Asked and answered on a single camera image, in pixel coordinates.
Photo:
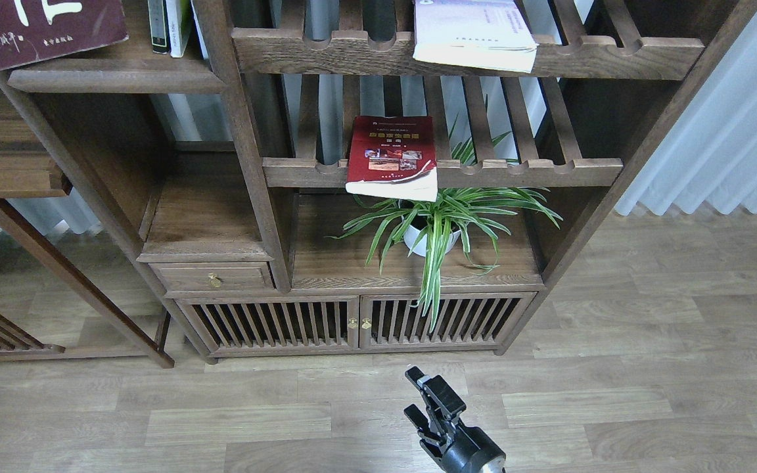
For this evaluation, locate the white curtain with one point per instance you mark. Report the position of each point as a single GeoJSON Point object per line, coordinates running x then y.
{"type": "Point", "coordinates": [709, 157]}

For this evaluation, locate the dark wooden bookshelf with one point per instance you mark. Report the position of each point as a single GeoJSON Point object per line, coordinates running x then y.
{"type": "Point", "coordinates": [230, 170]}

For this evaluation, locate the spider plant leaves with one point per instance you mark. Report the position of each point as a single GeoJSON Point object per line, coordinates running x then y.
{"type": "Point", "coordinates": [468, 208]}

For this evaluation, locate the dark spine upright book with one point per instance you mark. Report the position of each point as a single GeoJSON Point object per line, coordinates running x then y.
{"type": "Point", "coordinates": [158, 24]}

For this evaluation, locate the red paperback book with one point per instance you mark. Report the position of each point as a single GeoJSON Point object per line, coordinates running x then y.
{"type": "Point", "coordinates": [393, 158]}

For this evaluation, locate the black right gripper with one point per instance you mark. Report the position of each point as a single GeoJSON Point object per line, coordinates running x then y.
{"type": "Point", "coordinates": [452, 445]}

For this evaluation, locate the brass drawer knob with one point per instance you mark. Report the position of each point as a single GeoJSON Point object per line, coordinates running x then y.
{"type": "Point", "coordinates": [214, 280]}

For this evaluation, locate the dark red Chinese book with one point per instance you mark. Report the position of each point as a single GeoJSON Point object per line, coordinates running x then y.
{"type": "Point", "coordinates": [32, 31]}

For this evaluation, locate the white open book top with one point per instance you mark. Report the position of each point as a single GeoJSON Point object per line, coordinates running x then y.
{"type": "Point", "coordinates": [484, 34]}

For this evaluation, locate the white plant pot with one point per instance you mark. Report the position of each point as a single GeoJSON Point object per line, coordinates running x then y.
{"type": "Point", "coordinates": [417, 242]}

